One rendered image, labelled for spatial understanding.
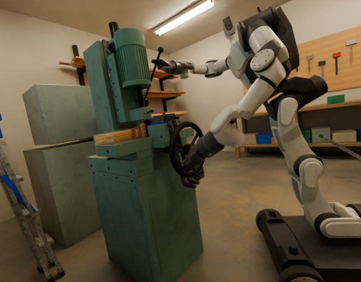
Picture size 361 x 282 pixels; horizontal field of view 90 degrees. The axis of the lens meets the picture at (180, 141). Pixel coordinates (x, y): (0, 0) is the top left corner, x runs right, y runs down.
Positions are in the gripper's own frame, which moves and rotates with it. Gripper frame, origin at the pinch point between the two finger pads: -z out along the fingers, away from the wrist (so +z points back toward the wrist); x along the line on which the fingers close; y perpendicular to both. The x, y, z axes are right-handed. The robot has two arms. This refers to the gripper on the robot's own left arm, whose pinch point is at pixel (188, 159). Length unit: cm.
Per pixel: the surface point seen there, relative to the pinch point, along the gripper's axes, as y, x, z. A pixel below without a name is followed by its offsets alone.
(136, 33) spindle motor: 61, 46, 6
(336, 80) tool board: -164, 306, 64
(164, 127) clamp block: 16.4, 13.6, -6.1
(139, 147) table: 19.4, 3.6, -18.4
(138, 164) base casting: 14.5, -2.0, -22.5
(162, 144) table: 12.1, 8.4, -11.0
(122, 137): 30.4, 10.4, -28.9
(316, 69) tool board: -133, 322, 55
